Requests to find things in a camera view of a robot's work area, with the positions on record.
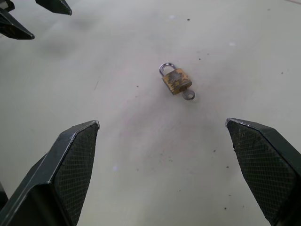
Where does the worn brass padlock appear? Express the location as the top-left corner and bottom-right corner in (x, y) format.
(159, 62), (193, 96)

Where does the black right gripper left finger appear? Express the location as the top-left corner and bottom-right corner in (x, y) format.
(0, 120), (100, 226)

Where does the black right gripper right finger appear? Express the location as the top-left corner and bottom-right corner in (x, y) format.
(225, 117), (301, 226)

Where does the small silver key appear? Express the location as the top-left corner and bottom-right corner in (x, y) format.
(179, 87), (198, 101)

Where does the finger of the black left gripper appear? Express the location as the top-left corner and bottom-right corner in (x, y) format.
(0, 0), (35, 40)
(35, 0), (73, 16)

